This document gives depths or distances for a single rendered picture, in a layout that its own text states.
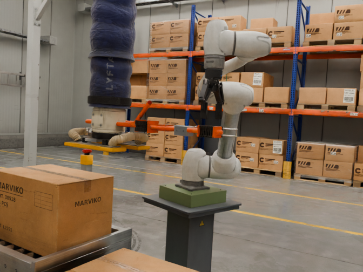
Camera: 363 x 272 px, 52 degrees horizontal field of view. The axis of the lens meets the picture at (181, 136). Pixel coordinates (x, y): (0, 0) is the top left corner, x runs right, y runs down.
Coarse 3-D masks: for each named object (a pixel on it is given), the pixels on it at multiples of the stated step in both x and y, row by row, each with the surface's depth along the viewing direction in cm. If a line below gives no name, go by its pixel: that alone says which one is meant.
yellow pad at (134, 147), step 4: (132, 140) 198; (120, 144) 196; (124, 144) 196; (128, 144) 194; (132, 144) 194; (128, 148) 193; (132, 148) 191; (136, 148) 190; (140, 148) 190; (144, 148) 193; (148, 148) 196
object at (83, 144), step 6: (84, 138) 188; (66, 144) 190; (72, 144) 187; (78, 144) 185; (84, 144) 184; (90, 144) 183; (96, 144) 182; (102, 144) 181; (102, 150) 176; (108, 150) 174; (114, 150) 174; (120, 150) 177
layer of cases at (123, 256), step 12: (120, 252) 208; (132, 252) 208; (84, 264) 188; (96, 264) 189; (108, 264) 190; (120, 264) 191; (132, 264) 192; (144, 264) 192; (156, 264) 193; (168, 264) 194
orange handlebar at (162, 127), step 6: (90, 120) 196; (126, 120) 220; (126, 126) 183; (132, 126) 181; (150, 126) 175; (156, 126) 173; (162, 126) 172; (168, 126) 170; (192, 132) 163; (216, 132) 157; (222, 132) 158
